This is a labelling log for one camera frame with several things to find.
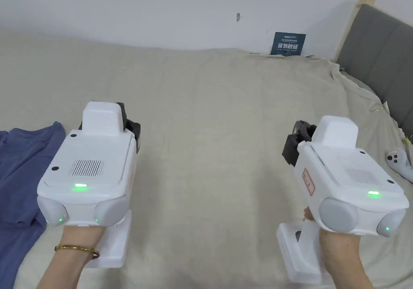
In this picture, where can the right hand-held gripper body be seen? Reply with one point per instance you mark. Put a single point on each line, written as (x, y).
(348, 179)

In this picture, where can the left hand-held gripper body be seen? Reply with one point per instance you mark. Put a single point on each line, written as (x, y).
(90, 160)

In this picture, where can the person's left forearm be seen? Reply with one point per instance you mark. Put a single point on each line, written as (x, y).
(61, 268)

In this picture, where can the person's right forearm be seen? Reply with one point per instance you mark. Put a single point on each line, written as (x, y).
(351, 273)

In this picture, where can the person's right hand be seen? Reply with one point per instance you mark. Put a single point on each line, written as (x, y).
(335, 247)

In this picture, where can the person's left hand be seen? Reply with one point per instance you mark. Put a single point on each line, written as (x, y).
(82, 234)

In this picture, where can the white hand controller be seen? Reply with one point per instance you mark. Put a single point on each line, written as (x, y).
(400, 165)

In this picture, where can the dark blue shirt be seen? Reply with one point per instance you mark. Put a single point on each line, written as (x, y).
(22, 179)

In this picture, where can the grey padded headboard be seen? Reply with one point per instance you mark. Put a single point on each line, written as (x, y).
(377, 60)

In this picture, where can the bed with beige sheet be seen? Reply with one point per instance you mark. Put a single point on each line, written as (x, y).
(209, 115)

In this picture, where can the dark blue sign card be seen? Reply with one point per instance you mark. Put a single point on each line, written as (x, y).
(287, 44)

